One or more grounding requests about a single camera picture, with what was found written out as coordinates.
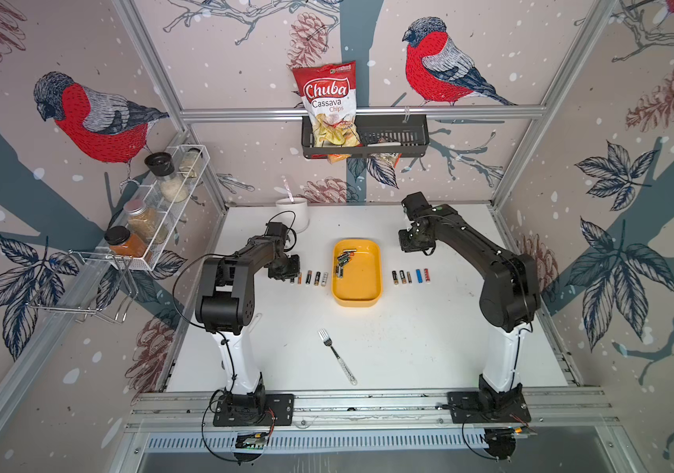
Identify yellow plastic storage box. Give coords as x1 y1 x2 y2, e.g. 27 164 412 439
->
332 238 383 309

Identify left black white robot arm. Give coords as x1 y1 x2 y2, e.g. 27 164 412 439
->
194 222 301 427

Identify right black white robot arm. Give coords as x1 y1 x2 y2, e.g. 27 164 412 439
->
398 192 541 425

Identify white ceramic cup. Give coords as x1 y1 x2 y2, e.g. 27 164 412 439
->
274 197 309 234

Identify silver metal fork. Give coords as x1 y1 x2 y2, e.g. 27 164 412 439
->
318 329 358 386

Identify small clear spice jar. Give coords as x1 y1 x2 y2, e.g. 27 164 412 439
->
178 147 203 179

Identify silver lid spice jar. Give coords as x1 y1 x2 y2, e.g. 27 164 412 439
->
123 199 168 246

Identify clear acrylic spice rack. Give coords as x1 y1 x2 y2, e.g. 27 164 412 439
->
94 144 209 272

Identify red spice jar black lid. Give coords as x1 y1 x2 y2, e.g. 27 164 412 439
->
104 226 149 258

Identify red cassava chips bag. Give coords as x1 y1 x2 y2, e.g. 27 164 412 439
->
293 61 360 148

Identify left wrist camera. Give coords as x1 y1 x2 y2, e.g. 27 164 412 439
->
264 222 289 246

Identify black wall basket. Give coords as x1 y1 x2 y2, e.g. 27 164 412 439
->
301 114 429 159

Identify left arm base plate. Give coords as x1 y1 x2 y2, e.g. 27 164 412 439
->
211 393 295 427

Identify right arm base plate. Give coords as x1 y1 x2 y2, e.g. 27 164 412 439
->
447 389 532 424

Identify wire rack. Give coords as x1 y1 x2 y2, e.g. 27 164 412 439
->
25 250 140 324

